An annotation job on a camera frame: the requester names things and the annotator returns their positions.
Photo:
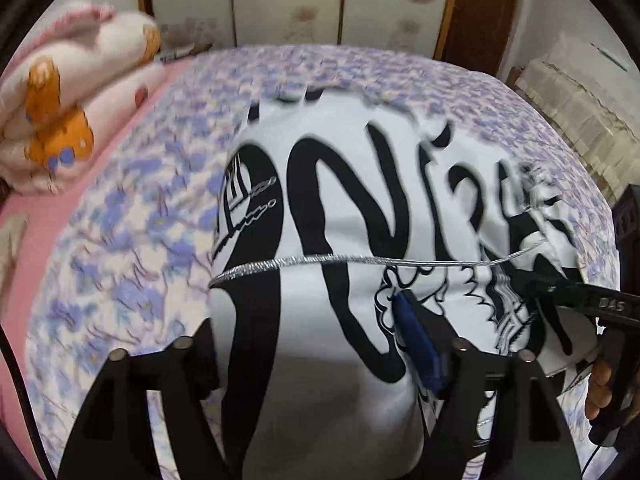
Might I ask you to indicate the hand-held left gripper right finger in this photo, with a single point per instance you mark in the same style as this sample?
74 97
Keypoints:
415 340

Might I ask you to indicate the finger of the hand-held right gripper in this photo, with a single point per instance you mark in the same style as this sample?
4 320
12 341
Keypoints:
550 292

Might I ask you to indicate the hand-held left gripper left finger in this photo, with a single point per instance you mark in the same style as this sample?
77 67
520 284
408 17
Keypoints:
195 360

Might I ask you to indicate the white black lettered jacket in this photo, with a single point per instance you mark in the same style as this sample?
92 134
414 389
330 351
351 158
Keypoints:
305 320

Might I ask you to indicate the person's right hand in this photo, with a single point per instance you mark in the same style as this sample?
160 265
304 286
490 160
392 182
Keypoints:
597 385

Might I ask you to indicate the purple floral blanket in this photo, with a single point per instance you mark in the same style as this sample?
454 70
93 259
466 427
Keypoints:
150 210

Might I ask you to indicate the pink bed sheet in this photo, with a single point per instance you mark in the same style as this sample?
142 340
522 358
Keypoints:
17 335

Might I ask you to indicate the lace covered furniture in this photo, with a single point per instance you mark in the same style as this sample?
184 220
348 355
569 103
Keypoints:
585 110

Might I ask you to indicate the small grey cloth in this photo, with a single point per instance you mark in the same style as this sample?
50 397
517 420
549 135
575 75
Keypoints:
12 245

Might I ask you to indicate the dark wooden door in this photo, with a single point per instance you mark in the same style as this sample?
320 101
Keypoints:
480 10

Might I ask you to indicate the rolled bear print quilt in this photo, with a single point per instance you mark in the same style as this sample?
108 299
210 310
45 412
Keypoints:
85 85

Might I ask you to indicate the small dark object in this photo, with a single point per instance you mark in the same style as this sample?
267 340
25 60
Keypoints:
175 53

